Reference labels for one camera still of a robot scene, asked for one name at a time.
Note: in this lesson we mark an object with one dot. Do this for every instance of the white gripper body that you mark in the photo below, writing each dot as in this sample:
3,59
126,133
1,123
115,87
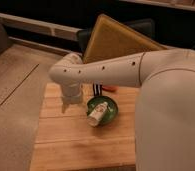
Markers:
72,94

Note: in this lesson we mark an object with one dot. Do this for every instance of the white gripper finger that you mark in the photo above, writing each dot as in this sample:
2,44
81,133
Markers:
63,108

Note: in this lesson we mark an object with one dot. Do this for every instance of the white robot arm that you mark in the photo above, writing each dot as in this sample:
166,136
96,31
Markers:
165,106

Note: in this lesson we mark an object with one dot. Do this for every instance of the green ceramic cup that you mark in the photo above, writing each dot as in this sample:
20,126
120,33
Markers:
112,109

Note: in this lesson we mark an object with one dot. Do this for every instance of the orange object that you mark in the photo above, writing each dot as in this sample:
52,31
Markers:
109,88

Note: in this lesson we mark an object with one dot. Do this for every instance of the yellow cushion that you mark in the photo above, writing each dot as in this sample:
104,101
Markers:
111,39

